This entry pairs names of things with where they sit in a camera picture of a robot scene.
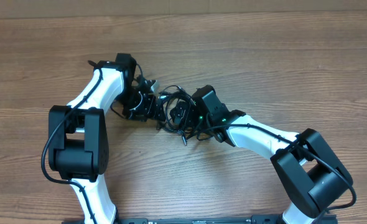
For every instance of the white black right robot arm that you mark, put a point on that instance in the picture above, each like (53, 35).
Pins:
(314, 178)

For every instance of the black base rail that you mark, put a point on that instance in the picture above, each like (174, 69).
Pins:
(254, 219)

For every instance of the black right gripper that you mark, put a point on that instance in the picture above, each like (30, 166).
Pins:
(180, 112)

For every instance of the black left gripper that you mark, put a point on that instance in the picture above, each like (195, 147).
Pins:
(152, 109)

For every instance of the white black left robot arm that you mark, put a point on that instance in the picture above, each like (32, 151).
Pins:
(77, 150)

